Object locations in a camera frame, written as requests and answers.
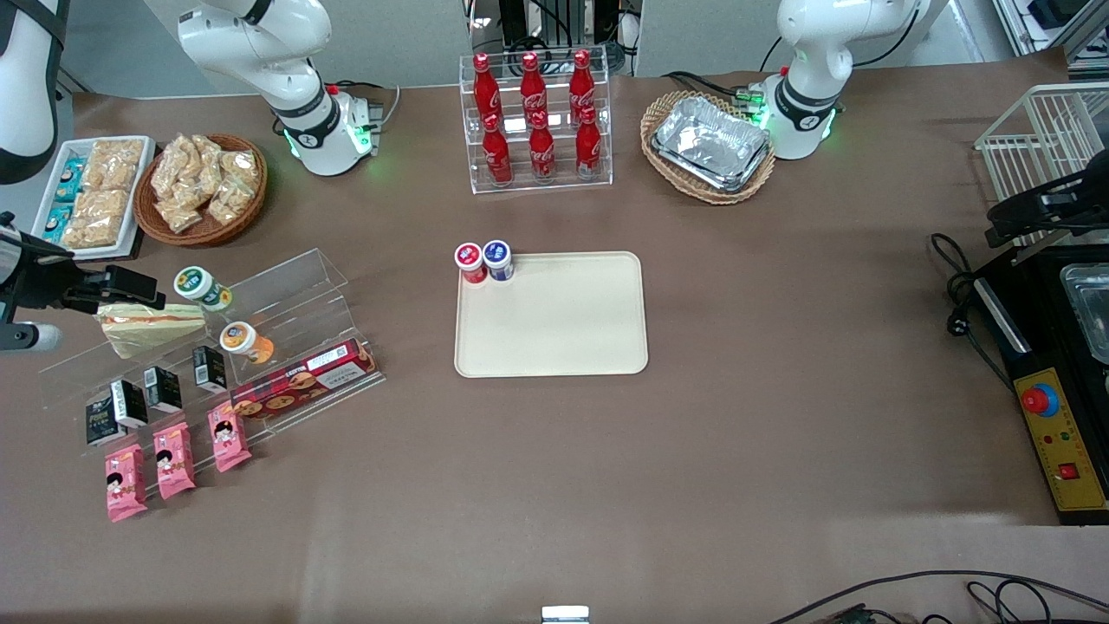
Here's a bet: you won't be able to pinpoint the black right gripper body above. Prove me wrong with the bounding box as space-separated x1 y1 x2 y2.
0 215 79 326

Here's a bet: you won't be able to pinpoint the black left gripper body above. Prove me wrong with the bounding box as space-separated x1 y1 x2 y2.
1035 169 1109 233

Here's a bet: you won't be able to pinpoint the triangle sandwich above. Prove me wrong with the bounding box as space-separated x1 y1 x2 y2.
95 302 209 361

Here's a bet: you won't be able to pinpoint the white rectangular serving tray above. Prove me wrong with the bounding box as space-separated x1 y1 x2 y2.
30 136 157 261

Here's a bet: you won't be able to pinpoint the aluminium foil tray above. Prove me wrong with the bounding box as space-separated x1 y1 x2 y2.
650 95 773 193

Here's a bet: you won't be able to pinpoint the beige plastic tray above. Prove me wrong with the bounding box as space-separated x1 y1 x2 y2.
455 251 649 379

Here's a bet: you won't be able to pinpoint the green-label yogurt cup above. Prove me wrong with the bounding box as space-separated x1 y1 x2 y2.
173 266 233 313

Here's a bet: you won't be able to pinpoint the flat pack of crackers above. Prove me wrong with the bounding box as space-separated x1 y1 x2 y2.
65 189 133 249
85 139 145 192

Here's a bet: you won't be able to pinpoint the clear bag of crackers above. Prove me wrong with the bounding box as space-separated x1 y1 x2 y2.
218 149 261 187
160 195 204 233
191 134 226 187
206 178 254 226
152 139 196 202

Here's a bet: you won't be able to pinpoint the brown round wicker basket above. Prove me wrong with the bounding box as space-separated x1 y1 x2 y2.
134 133 268 248

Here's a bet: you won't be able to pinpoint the steel food container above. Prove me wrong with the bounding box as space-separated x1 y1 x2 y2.
1059 263 1109 365

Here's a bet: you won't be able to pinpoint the small black carton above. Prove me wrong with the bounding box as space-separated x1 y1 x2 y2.
143 366 183 414
85 394 120 447
111 379 150 430
192 345 228 393

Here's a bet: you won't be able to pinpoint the orange-label yogurt cup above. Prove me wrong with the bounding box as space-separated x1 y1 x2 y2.
219 322 276 365

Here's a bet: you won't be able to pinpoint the black sealing machine yellow panel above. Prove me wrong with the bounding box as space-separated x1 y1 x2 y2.
970 247 1109 526

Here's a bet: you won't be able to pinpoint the clear acrylic stepped shelf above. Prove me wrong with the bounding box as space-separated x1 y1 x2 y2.
39 249 386 497

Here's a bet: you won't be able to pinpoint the red emergency stop button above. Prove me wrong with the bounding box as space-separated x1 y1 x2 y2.
1021 383 1060 419

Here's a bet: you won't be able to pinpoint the pink snack pack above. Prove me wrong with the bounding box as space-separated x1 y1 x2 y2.
104 444 148 523
153 423 197 501
208 403 252 473

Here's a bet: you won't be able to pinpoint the red cookie box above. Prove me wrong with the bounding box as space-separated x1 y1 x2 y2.
230 340 378 421

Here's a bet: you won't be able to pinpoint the red-lid small bottle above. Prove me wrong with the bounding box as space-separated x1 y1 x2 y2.
455 243 488 285

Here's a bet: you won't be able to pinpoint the light oval wicker basket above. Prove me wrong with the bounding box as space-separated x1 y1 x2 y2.
640 91 776 205

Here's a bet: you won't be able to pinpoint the red cola bottle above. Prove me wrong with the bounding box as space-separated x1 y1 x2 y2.
473 54 503 122
483 113 514 185
520 52 548 122
529 111 557 183
575 107 602 180
569 49 597 118

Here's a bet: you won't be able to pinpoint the clear acrylic bottle rack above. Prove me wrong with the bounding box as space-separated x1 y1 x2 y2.
459 52 613 195

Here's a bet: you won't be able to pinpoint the black background equipment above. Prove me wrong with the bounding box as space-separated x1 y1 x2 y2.
466 0 644 77

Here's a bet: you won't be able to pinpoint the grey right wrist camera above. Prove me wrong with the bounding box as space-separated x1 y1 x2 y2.
0 322 63 352

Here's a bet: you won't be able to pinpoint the white wire basket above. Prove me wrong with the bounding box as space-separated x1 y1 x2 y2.
975 82 1109 245

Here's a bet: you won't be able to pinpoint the silver metal handle bar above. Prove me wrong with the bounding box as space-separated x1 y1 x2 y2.
975 277 1032 353

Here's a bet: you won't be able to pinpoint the black power cable with plug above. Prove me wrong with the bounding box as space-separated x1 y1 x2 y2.
931 232 1015 393

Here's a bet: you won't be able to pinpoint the aluminium frame structure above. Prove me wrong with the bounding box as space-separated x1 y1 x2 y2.
992 0 1109 68

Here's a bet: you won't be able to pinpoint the grey cable at arm base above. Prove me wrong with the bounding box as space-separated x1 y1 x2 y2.
334 80 402 127

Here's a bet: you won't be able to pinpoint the black cable at arm base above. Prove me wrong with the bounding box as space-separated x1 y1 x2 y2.
665 69 768 112

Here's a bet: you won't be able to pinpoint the black floor cables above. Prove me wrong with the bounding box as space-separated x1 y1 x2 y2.
771 569 1109 624

